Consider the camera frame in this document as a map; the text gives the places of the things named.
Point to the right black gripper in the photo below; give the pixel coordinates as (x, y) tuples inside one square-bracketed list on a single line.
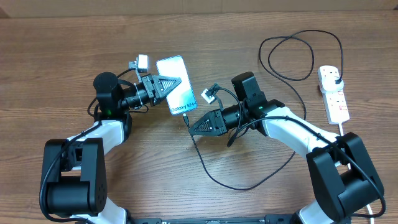
[(217, 124)]

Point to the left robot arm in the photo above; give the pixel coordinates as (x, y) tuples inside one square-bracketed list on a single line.
[(73, 184)]

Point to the cardboard backdrop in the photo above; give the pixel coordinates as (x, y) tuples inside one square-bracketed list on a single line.
[(81, 8)]

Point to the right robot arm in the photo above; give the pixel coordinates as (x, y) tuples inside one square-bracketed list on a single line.
[(344, 179)]

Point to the white power strip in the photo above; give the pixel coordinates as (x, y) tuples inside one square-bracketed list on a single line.
[(335, 103)]

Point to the white charger plug adapter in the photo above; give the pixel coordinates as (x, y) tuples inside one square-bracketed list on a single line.
[(330, 85)]

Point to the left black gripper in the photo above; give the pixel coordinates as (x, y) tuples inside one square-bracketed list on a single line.
[(152, 87)]

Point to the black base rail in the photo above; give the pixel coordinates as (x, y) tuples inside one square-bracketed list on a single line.
[(217, 221)]

